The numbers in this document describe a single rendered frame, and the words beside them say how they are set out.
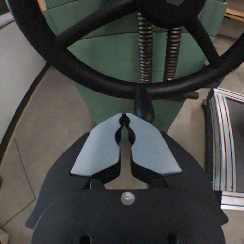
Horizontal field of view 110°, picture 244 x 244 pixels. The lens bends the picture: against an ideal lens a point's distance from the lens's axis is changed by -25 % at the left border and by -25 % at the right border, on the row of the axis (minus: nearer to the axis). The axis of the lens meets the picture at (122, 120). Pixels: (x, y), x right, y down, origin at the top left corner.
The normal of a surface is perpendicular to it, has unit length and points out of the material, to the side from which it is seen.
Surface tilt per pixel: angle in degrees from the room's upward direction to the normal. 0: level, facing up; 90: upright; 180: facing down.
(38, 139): 0
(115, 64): 90
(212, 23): 90
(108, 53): 90
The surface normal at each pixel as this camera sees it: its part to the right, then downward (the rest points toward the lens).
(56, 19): 0.04, 0.86
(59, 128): -0.08, -0.50
